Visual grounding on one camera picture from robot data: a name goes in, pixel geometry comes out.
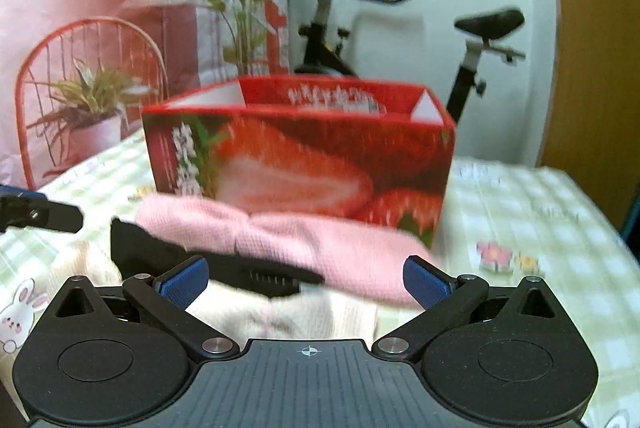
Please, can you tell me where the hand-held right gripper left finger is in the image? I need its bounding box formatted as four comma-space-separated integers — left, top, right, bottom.
45, 256, 240, 360

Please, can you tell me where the pink knitted cloth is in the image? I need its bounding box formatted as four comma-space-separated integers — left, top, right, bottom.
135, 195, 437, 309

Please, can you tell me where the red strawberry print box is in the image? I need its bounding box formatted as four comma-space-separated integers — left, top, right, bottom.
141, 75, 459, 251

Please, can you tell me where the black exercise bike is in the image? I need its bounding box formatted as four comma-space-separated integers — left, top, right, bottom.
285, 0, 529, 127

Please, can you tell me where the cream soft cloth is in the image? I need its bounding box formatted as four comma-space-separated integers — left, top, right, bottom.
47, 240, 379, 345

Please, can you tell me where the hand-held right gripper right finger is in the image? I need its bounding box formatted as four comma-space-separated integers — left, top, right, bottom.
372, 254, 577, 360

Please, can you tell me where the wooden door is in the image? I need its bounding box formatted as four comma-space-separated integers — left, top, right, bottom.
540, 0, 640, 235

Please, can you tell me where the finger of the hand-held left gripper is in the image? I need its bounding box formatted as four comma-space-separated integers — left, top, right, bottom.
0, 184, 85, 233

